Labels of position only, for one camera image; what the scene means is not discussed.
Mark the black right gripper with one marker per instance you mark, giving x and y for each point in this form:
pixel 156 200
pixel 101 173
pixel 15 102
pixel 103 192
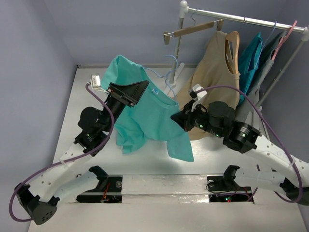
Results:
pixel 189 118

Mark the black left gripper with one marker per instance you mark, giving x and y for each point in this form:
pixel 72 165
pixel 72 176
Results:
pixel 131 94

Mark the teal t shirt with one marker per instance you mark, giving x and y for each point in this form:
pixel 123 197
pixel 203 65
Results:
pixel 150 118

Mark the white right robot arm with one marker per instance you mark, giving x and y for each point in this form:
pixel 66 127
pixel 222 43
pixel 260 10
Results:
pixel 289 175

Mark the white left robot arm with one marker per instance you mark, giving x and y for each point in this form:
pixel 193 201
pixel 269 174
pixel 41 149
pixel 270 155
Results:
pixel 43 193

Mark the wooden clip hanger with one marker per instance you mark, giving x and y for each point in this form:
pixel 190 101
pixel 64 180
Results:
pixel 192 29

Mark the grey hanging shirt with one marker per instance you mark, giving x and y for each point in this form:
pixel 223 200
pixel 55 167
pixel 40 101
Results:
pixel 265 64

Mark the turquoise hanging shirt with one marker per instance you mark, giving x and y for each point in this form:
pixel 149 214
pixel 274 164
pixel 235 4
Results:
pixel 249 62

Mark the pink hanger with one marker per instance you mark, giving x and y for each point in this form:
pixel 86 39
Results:
pixel 283 40

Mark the beige tank top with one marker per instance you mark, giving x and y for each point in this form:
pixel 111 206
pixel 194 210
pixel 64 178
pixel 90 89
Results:
pixel 212 70

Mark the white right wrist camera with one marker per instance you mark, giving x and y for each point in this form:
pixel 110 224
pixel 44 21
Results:
pixel 197 93

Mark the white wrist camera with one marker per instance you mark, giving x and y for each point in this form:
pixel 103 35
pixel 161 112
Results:
pixel 197 93
pixel 95 83

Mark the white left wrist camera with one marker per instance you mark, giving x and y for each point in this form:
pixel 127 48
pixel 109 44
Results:
pixel 95 83

